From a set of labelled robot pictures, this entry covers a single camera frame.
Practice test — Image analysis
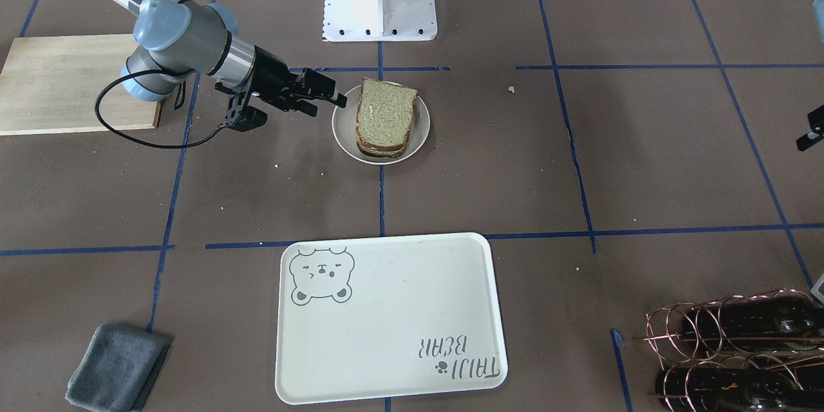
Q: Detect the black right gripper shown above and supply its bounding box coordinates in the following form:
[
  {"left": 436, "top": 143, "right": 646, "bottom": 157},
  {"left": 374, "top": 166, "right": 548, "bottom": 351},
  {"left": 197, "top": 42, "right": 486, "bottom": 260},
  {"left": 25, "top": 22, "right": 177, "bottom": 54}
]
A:
[{"left": 243, "top": 46, "right": 348, "bottom": 118}]

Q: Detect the white round plate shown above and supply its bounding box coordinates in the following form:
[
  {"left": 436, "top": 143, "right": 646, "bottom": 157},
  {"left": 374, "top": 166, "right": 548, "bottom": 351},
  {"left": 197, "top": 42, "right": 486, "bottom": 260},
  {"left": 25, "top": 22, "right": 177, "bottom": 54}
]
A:
[{"left": 332, "top": 85, "right": 431, "bottom": 165}]

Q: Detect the bread slice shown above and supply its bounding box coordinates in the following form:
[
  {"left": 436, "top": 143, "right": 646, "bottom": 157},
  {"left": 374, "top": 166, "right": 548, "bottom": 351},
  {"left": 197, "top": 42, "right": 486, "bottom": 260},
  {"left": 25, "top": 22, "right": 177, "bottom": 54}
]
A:
[
  {"left": 356, "top": 78, "right": 420, "bottom": 149},
  {"left": 356, "top": 135, "right": 409, "bottom": 159}
]

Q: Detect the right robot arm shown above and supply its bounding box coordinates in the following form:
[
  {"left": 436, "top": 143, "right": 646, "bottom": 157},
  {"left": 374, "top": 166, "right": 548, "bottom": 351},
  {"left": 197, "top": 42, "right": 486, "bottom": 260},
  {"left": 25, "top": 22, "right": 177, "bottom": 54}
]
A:
[{"left": 112, "top": 0, "right": 347, "bottom": 125}]

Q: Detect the cream bear tray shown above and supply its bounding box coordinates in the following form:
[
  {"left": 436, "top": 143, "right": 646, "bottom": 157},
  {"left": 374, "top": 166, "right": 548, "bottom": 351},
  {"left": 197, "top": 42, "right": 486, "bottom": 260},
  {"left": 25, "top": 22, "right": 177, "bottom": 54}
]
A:
[{"left": 274, "top": 232, "right": 509, "bottom": 404}]

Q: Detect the dark green wine bottle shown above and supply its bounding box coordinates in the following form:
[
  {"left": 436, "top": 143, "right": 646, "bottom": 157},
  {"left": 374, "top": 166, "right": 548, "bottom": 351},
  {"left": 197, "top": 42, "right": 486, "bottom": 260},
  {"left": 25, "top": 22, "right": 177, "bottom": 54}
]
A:
[{"left": 682, "top": 294, "right": 823, "bottom": 353}]

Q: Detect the wooden cutting board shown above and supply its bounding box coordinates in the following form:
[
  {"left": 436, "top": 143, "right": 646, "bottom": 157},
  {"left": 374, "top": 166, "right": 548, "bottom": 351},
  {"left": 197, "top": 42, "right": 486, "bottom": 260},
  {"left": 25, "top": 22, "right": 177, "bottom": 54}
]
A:
[{"left": 1, "top": 34, "right": 136, "bottom": 136}]

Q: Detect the grey folded cloth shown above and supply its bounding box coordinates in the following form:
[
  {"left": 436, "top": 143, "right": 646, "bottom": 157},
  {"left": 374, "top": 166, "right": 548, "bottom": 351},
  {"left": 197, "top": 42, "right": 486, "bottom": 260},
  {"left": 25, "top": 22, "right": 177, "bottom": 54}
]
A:
[{"left": 65, "top": 324, "right": 171, "bottom": 411}]

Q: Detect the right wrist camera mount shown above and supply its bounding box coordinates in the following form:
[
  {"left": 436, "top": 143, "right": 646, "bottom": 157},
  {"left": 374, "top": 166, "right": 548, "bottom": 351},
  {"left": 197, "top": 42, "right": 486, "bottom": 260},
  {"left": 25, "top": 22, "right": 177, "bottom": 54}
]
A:
[{"left": 214, "top": 80, "right": 268, "bottom": 131}]

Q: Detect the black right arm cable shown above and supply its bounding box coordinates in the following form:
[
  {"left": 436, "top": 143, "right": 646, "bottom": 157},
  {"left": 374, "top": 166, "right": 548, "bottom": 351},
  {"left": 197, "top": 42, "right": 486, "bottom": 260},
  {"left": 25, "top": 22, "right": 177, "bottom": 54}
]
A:
[{"left": 95, "top": 70, "right": 234, "bottom": 149}]

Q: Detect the copper wire bottle rack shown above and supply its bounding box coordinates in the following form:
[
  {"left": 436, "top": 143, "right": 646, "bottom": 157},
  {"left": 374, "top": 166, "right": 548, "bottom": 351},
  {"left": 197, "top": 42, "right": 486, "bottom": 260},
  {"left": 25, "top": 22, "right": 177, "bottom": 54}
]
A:
[{"left": 644, "top": 289, "right": 823, "bottom": 411}]

